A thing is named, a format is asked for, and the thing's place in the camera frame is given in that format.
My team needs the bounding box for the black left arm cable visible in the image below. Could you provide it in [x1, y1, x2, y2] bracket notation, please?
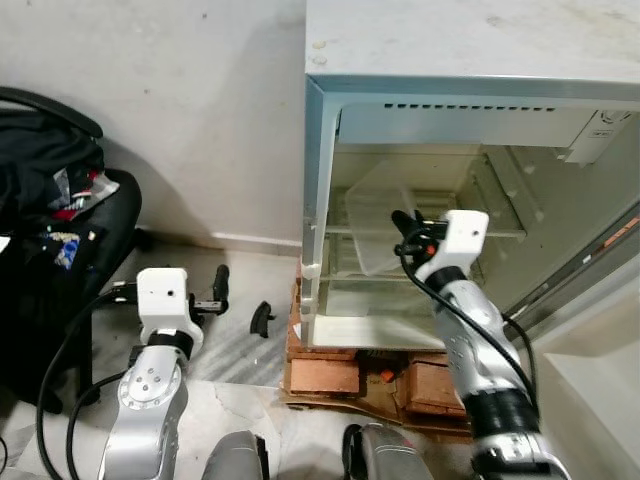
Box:
[34, 285, 141, 480]

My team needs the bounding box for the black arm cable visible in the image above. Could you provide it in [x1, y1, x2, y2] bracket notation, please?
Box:
[34, 285, 141, 480]
[398, 245, 541, 406]

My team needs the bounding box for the brown cardboard sheet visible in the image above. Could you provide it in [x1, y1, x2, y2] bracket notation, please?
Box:
[278, 388, 473, 437]

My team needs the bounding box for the grey left robot leg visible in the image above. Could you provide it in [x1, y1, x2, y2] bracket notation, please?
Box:
[200, 430, 271, 480]

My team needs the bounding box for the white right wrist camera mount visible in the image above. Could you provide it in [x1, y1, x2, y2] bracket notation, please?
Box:
[415, 210, 491, 284]

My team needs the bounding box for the small white fridge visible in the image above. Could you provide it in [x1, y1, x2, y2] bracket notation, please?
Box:
[303, 0, 640, 351]

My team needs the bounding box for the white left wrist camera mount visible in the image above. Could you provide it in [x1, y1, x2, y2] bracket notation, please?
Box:
[135, 267, 206, 346]

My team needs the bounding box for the white fridge door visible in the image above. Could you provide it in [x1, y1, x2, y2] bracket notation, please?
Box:
[520, 205, 640, 480]

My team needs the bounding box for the black clothing pile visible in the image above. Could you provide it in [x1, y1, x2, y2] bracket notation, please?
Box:
[0, 108, 107, 227]

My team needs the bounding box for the white freezer compartment flap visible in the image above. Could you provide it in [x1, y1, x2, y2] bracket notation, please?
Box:
[338, 103, 606, 149]

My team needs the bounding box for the clear plastic container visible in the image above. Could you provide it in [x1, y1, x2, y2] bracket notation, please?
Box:
[345, 180, 421, 277]

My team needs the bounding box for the white thermostat housing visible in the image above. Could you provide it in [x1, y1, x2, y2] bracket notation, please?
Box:
[565, 110, 631, 166]

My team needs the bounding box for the orange clay brick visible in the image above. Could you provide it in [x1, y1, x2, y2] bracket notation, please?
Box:
[288, 355, 364, 397]
[403, 358, 469, 417]

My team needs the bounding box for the glass fridge shelf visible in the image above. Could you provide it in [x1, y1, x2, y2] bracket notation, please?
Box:
[325, 224, 527, 242]

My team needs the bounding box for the grey right robot leg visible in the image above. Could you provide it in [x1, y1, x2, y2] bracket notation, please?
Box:
[343, 423, 433, 480]

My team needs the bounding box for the grey robot leg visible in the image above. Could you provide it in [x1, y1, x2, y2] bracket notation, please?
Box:
[200, 430, 271, 480]
[343, 423, 433, 480]

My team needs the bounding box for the blue printed packet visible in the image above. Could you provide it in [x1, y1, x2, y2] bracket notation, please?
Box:
[50, 232, 82, 270]

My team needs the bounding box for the black office chair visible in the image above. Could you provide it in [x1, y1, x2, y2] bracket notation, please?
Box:
[0, 85, 147, 411]

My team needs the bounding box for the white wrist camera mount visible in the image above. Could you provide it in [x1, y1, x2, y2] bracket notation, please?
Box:
[415, 210, 491, 284]
[135, 267, 206, 346]

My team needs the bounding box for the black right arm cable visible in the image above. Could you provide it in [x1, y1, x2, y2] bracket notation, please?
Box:
[398, 245, 541, 406]

